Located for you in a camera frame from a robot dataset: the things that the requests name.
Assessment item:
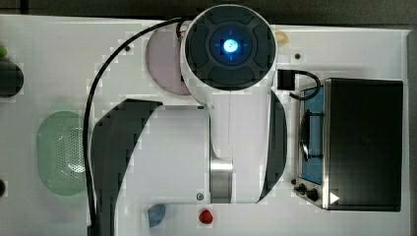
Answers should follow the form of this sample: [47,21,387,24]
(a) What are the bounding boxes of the green perforated oval dish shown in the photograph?
[36,111,86,196]

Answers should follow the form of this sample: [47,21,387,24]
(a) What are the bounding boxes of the yellowish small object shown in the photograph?
[275,30,289,45]

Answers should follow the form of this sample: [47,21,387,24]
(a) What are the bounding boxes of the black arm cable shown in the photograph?
[82,17,189,236]

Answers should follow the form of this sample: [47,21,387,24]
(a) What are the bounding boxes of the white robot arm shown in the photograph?
[89,5,287,236]

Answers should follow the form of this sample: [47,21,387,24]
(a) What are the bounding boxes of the red round toy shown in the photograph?
[199,209,213,224]

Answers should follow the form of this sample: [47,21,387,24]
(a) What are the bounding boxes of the black round object left edge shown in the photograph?
[0,61,24,97]

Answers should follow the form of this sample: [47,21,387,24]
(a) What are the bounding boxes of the blue crumpled cloth piece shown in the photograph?
[148,204,166,228]

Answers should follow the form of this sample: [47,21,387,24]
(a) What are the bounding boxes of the black knob left lower edge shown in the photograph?
[0,179,6,198]

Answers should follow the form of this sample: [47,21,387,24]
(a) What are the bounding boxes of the pink round plate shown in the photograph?
[146,25,190,95]

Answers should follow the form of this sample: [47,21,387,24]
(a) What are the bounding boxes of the green small ball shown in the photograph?
[0,46,8,58]

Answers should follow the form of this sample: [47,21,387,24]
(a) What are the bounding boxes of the black power adapter with cable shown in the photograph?
[277,69,321,101]

